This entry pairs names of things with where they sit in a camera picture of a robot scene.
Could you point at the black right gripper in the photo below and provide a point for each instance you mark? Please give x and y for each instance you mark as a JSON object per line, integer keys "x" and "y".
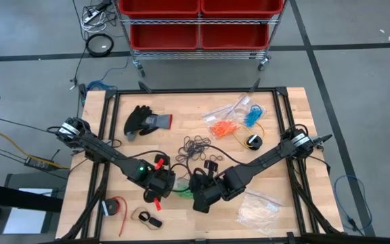
{"x": 205, "y": 193}

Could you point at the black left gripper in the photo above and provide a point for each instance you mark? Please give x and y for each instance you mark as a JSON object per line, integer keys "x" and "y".
{"x": 151, "y": 198}

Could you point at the green rubber band bunch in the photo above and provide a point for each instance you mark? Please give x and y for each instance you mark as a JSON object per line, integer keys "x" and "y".
{"x": 185, "y": 194}

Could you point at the stack of clear plastic bags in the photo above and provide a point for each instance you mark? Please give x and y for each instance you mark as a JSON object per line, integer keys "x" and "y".
{"x": 257, "y": 213}

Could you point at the blue rubber band bunch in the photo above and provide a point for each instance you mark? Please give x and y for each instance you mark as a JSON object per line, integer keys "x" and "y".
{"x": 252, "y": 117}

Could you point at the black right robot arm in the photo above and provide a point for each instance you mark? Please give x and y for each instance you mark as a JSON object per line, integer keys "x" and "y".
{"x": 266, "y": 157}

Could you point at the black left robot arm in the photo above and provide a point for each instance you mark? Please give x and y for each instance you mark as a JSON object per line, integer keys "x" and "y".
{"x": 97, "y": 149}

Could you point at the dark grey rubber band tangle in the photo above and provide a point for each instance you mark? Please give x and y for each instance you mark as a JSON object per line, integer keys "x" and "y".
{"x": 193, "y": 147}

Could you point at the red gripper tab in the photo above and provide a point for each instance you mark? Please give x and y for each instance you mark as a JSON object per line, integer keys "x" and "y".
{"x": 157, "y": 204}

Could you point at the small black block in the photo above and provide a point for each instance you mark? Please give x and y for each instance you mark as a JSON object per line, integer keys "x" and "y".
{"x": 155, "y": 222}

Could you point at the black and green bag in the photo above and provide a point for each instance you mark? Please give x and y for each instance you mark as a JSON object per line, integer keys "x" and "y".
{"x": 137, "y": 118}

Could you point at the red plastic bin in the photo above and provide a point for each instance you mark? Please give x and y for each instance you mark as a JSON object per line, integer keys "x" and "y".
{"x": 235, "y": 37}
{"x": 242, "y": 6}
{"x": 157, "y": 6}
{"x": 164, "y": 37}

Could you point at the white panel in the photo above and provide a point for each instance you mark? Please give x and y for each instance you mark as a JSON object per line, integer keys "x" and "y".
{"x": 25, "y": 217}

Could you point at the white power strip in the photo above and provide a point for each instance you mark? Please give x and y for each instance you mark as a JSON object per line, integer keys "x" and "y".
{"x": 91, "y": 16}

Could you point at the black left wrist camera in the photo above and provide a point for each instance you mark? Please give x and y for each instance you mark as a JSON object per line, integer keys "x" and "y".
{"x": 161, "y": 183}

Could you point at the black furniture frame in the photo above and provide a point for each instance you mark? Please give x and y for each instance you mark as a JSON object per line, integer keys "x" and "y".
{"x": 12, "y": 198}

